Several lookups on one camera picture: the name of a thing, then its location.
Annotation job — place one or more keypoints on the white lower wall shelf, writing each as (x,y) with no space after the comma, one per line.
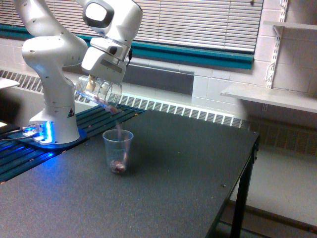
(274,97)

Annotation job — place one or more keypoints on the clear plastic cup on table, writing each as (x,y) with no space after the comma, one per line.
(118,151)

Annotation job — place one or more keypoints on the white window blinds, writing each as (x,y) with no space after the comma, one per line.
(228,25)

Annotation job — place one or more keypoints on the clear plastic cup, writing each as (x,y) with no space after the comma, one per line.
(106,94)
(118,151)

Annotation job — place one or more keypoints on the white upper wall shelf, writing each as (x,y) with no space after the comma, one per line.
(289,25)

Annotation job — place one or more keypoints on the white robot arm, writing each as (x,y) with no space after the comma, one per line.
(65,63)

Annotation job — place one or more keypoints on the colourful candy pieces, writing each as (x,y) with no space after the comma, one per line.
(118,166)

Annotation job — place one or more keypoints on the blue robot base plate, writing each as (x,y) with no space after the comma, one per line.
(36,140)

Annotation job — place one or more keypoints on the white shelf bracket rail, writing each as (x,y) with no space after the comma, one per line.
(278,29)

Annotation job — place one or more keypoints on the white wall shelf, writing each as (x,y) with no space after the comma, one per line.
(289,25)
(274,97)

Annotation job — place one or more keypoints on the black table leg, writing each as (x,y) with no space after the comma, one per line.
(242,193)

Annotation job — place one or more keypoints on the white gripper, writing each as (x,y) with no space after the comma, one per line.
(105,59)

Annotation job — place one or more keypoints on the white radiator vent cover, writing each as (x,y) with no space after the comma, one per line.
(31,93)

